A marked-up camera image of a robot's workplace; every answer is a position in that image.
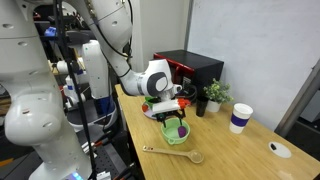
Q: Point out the small green plant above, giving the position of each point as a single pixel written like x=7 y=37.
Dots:
x=217 y=93

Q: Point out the black cup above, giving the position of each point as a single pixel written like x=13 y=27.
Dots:
x=201 y=104

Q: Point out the white blue paper cup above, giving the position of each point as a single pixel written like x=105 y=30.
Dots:
x=240 y=117

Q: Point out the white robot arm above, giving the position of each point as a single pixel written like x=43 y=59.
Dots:
x=111 y=24

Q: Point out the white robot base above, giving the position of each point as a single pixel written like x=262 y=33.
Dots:
x=36 y=117

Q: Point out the white round table grommet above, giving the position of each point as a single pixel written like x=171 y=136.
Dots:
x=279 y=149

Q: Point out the purple toy vegetable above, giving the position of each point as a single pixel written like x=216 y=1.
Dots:
x=182 y=131

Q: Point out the red black microwave oven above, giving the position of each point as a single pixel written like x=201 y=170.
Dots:
x=190 y=69

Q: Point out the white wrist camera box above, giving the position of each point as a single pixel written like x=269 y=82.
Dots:
x=171 y=105

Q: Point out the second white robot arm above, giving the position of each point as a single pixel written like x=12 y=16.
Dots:
x=94 y=71

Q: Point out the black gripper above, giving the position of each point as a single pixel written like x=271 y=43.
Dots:
x=165 y=115

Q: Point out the bright green bowl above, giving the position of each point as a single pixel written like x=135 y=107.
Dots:
x=152 y=100

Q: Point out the mint green bowl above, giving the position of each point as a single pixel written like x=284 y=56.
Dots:
x=170 y=133

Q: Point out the white round plate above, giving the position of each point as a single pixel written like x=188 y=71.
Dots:
x=150 y=114

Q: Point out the wooden spoon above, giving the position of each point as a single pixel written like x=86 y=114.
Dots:
x=193 y=155

